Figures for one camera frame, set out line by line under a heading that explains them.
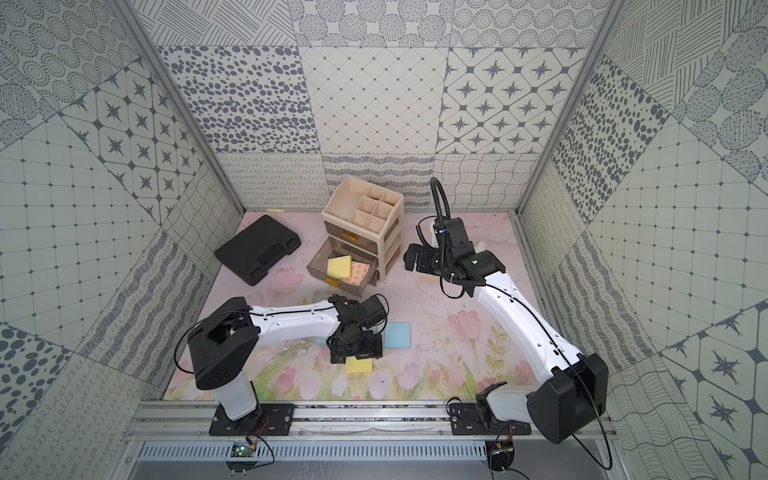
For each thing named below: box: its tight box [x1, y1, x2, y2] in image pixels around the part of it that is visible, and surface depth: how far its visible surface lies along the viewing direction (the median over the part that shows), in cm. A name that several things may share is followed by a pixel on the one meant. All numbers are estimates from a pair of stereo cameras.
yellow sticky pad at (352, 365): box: [345, 356, 373, 373], surface depth 83 cm
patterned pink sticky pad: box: [340, 260, 370, 286], surface depth 92 cm
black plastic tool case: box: [214, 215, 302, 286], surface depth 106 cm
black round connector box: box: [485, 440, 515, 471], surface depth 73 cm
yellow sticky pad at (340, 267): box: [327, 255, 353, 279], surface depth 94 cm
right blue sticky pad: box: [384, 322, 411, 349], surface depth 89 cm
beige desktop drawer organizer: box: [320, 176, 404, 281], surface depth 88 cm
